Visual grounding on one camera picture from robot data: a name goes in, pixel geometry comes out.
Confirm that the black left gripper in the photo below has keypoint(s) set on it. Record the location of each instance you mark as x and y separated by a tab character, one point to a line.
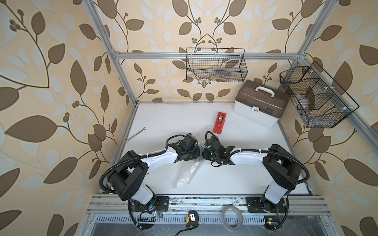
197	152

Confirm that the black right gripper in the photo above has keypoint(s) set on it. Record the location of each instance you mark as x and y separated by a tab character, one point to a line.
204	154

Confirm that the clear bubble wrap sheet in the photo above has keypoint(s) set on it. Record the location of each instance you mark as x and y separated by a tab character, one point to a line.
186	172

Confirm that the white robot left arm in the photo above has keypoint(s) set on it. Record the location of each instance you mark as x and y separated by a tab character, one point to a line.
125	179

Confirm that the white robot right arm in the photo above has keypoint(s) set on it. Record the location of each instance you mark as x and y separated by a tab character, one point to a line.
285	170

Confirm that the red tape dispenser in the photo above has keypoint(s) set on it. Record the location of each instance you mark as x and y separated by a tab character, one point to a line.
219	124

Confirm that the silver wrench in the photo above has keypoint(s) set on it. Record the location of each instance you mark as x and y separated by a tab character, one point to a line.
134	135

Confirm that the clear packing tape roll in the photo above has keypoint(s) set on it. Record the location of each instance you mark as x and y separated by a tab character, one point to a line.
232	218

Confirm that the white brown storage box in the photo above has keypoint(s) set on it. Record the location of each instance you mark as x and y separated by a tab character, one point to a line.
260	103

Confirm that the yellow black tape measure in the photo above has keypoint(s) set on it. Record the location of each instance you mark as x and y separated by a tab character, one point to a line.
192	219

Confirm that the black wire basket back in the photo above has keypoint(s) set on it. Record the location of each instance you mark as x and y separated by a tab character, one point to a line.
216	64

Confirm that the black wire basket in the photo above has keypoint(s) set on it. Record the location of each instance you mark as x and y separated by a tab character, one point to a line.
216	64
320	100

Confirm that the aluminium frame rail front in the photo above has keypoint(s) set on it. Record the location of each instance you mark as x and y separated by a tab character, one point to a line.
173	209

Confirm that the black wire basket right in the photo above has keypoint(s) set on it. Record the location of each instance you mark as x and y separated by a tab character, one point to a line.
320	100

